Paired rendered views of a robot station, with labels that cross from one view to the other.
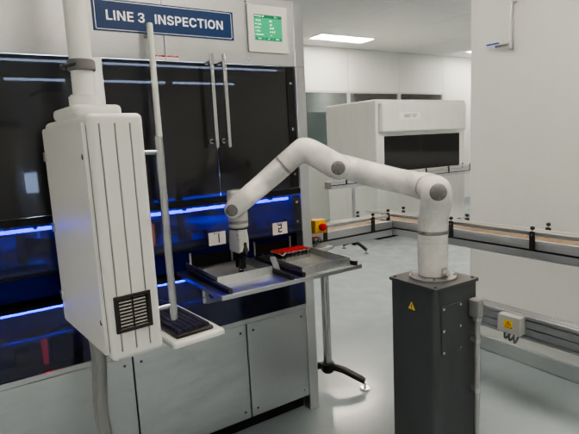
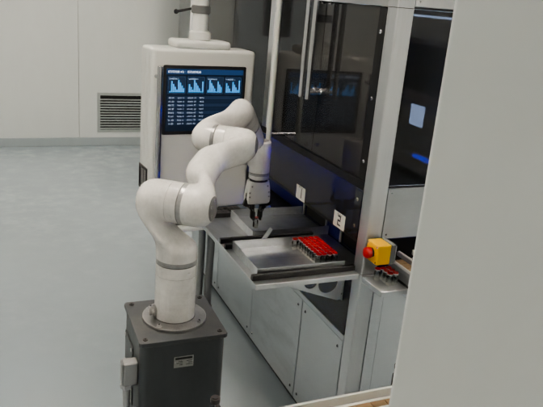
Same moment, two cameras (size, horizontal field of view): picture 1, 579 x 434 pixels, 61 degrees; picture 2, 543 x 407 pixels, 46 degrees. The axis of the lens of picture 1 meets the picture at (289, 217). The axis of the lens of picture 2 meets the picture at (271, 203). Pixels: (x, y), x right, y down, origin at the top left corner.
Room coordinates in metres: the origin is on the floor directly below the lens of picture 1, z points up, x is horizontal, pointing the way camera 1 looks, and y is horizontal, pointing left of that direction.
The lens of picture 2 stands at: (2.49, -2.23, 1.80)
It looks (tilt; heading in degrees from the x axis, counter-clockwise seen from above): 18 degrees down; 99
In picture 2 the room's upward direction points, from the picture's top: 5 degrees clockwise
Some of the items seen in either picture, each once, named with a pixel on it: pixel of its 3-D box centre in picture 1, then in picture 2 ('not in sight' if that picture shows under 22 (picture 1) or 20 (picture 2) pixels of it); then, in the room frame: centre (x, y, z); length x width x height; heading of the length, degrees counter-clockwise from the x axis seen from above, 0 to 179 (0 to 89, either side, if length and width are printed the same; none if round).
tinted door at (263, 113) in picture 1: (258, 129); (347, 88); (2.38, 0.13, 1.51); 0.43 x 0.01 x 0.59; 123
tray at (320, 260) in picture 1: (304, 259); (287, 254); (2.24, -0.06, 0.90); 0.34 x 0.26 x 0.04; 32
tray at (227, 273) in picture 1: (227, 268); (279, 221); (2.15, 0.29, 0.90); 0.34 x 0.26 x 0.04; 33
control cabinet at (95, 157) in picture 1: (99, 225); (195, 124); (1.66, 0.65, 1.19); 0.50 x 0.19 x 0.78; 38
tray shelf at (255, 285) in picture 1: (269, 269); (279, 243); (2.18, 0.11, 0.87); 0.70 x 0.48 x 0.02; 123
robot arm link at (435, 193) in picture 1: (433, 204); (167, 220); (1.94, -0.58, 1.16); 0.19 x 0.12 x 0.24; 174
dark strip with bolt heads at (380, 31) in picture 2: (294, 150); (368, 127); (2.47, -0.04, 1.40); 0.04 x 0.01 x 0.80; 123
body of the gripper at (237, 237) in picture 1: (239, 238); (258, 190); (2.06, 0.22, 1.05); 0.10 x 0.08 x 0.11; 33
